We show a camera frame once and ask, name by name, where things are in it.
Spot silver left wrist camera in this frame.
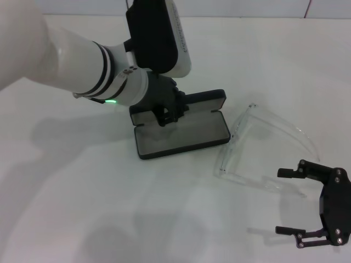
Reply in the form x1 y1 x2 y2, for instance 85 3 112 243
125 0 192 78

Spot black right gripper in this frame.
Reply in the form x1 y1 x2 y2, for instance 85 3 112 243
275 159 351 249

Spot black glasses case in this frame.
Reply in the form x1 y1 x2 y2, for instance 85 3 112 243
128 89 231 161

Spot clear white glasses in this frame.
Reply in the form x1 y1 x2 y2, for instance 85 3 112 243
214 102 321 198

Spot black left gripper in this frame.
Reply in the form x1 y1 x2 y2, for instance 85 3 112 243
139 71 190 128

